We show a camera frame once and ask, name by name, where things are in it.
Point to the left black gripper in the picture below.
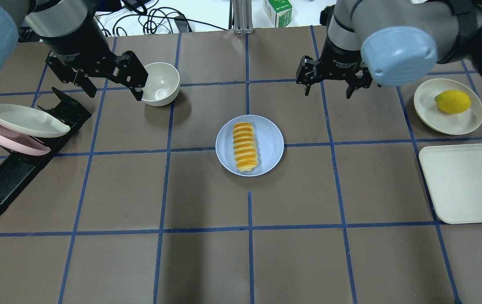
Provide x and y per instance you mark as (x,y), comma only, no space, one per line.
(73,43)

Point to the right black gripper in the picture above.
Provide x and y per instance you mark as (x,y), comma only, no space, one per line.
(342,56)

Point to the blue plate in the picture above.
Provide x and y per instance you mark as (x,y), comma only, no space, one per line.
(269,141)

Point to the striped bread loaf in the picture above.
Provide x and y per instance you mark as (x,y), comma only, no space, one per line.
(245,148)

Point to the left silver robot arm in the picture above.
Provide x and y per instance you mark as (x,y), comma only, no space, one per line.
(47,18)

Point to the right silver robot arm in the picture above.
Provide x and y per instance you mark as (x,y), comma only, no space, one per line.
(393,42)

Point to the cream plate in rack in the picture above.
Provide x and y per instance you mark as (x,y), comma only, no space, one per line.
(31,122)

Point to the pink plate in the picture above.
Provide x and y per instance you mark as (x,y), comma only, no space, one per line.
(21,143)

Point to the white plate with lemon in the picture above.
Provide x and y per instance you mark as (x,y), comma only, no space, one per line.
(428,111)

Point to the black power adapter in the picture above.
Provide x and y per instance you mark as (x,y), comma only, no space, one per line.
(139,6)

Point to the green white carton box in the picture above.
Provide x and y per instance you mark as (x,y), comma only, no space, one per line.
(279,12)

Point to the cream bowl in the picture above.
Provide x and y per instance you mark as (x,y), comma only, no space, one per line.
(162,85)

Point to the yellow lemon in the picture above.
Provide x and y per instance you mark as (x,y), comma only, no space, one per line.
(453,102)

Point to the black dish rack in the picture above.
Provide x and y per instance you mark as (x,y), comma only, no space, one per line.
(18,170)

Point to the white rectangular tray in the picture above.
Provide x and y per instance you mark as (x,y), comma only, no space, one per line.
(453,175)

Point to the aluminium frame post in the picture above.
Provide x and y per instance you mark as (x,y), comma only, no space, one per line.
(240,17)

